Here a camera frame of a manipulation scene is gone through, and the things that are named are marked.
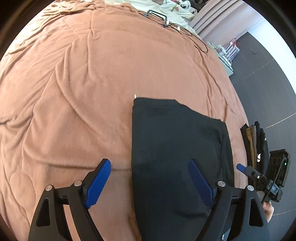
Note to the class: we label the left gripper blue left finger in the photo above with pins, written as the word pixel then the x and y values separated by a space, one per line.
pixel 94 183

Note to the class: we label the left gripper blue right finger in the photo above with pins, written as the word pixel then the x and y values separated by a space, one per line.
pixel 206 189

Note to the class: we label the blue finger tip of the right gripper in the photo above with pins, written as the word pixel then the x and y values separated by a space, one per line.
pixel 241 168

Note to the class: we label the black t-shirt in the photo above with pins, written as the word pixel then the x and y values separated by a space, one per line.
pixel 166 135

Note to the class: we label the stack of folded clothes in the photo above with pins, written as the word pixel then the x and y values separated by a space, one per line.
pixel 256 146

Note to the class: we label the person's right hand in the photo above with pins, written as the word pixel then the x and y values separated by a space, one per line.
pixel 268 210

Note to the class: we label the white bedside cabinet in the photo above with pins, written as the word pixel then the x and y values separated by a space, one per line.
pixel 223 59

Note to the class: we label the orange-brown blanket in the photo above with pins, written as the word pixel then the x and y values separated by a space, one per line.
pixel 67 88

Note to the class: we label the striped pink bag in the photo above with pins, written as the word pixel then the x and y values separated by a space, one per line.
pixel 231 49

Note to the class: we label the pink curtain right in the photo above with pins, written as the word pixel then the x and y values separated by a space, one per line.
pixel 220 21

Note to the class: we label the cream bed sheet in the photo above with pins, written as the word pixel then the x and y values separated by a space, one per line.
pixel 148 16

